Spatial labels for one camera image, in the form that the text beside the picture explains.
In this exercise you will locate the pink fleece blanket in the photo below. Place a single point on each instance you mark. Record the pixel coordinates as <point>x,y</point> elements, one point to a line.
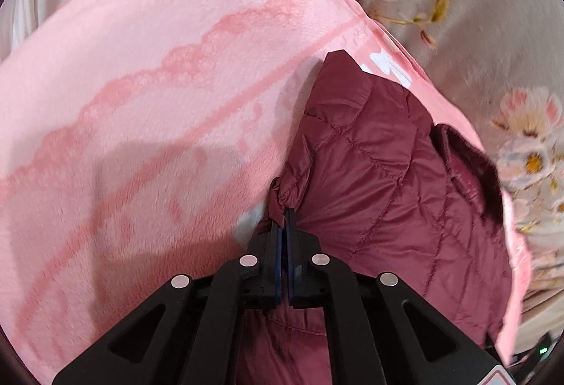
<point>154,81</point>

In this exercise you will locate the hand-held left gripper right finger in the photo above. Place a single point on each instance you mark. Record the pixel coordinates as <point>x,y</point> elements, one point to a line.
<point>291,279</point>

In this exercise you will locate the grey floral blanket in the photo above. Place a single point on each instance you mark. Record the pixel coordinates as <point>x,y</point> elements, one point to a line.
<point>484,15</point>

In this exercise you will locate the maroon quilted jacket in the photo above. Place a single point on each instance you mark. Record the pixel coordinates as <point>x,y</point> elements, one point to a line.
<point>374,173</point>

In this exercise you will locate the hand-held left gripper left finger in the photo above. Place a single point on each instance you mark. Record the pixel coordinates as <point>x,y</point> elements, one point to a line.
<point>278,270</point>

